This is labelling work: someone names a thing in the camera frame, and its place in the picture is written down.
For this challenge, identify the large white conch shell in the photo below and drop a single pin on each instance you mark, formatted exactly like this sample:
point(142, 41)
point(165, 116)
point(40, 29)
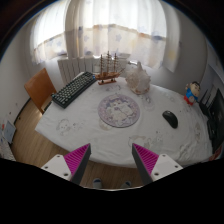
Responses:
point(138, 80)

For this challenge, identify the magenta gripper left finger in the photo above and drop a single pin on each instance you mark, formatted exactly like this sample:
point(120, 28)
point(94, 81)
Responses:
point(71, 166)

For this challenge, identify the round purple mouse pad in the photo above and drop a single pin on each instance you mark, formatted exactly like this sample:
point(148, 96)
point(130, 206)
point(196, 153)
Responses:
point(118, 111)

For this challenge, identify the black mechanical keyboard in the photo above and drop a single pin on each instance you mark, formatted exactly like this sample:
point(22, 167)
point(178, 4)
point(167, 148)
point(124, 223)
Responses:
point(72, 90)

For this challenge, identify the orange wooden chair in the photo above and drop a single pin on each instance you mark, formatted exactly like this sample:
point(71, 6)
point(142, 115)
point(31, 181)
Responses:
point(39, 88)

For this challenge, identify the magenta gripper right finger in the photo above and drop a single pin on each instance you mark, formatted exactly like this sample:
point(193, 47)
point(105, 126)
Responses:
point(152, 166)

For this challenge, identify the slipper on floor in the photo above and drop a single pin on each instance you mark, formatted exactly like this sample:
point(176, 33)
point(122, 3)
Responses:
point(97, 183)
point(126, 184)

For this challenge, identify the sheer white curtain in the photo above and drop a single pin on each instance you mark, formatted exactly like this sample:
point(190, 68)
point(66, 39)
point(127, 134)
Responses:
point(147, 31)

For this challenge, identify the white radiator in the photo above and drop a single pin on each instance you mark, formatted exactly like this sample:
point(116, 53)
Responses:
point(71, 68)

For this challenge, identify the right slipper on floor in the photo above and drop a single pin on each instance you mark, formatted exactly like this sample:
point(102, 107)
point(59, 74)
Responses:
point(126, 184)

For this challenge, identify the left slipper on floor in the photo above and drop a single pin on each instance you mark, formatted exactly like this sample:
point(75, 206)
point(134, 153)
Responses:
point(97, 183)

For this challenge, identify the white patterned tablecloth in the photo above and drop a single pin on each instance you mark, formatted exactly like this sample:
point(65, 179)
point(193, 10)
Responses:
point(79, 124)

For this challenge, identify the wooden model sailing ship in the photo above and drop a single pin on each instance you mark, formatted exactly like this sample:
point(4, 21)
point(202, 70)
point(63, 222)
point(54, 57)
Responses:
point(110, 69)

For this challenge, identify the black device at right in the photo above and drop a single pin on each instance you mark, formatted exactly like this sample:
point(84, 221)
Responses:
point(215, 123)

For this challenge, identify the cartoon boy figurine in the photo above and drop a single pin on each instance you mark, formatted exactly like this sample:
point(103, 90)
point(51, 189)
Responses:
point(192, 92)

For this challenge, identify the black computer mouse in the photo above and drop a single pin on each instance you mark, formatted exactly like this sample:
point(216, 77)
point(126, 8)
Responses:
point(170, 118)

